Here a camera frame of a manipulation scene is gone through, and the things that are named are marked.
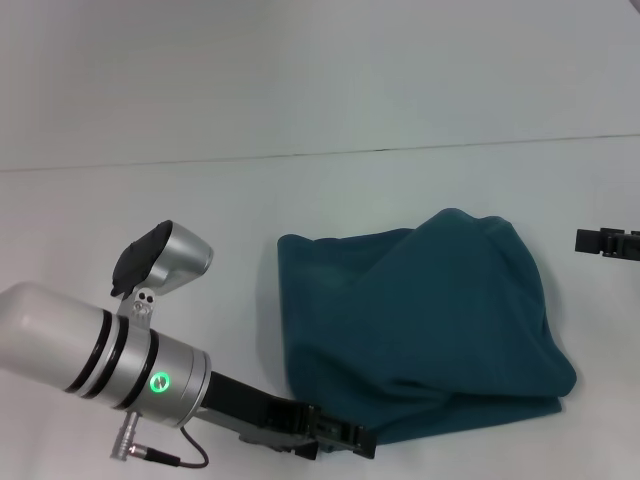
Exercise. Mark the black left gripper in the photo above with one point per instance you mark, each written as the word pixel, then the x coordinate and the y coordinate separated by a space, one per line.
pixel 260 407

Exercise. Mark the silver and white left arm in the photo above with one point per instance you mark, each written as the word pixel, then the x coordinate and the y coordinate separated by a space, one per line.
pixel 95 355

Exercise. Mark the teal t-shirt with FREE print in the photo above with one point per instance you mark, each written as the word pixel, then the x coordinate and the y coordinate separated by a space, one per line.
pixel 415 325

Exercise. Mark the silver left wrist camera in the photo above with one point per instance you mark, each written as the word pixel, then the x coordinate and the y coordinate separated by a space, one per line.
pixel 160 260

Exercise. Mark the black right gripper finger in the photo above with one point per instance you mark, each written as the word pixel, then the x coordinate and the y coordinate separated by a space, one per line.
pixel 620 231
pixel 607 242

